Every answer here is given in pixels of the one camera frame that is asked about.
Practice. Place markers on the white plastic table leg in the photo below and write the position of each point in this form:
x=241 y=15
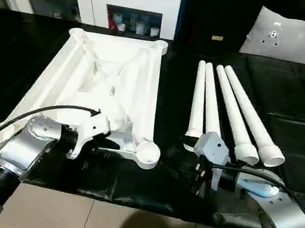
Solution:
x=233 y=112
x=198 y=97
x=248 y=112
x=210 y=99

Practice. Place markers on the white plastic table top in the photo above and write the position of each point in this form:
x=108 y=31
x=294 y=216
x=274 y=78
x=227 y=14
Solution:
x=106 y=58

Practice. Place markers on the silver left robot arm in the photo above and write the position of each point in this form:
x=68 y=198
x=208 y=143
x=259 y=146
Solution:
x=22 y=153

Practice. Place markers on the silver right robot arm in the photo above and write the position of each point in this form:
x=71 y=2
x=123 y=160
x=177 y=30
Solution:
x=287 y=219

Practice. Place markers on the small white cup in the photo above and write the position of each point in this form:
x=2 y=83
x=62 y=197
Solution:
x=154 y=32
x=121 y=27

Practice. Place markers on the red bottle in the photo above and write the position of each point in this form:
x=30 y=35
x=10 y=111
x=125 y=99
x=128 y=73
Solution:
x=112 y=20

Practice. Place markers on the small tan label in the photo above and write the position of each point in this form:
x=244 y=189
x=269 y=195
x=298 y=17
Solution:
x=217 y=38

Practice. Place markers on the black cabinet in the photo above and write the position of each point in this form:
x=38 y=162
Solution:
x=209 y=15

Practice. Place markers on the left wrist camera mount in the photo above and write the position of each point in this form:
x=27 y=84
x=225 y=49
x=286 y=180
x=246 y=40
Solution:
x=92 y=126

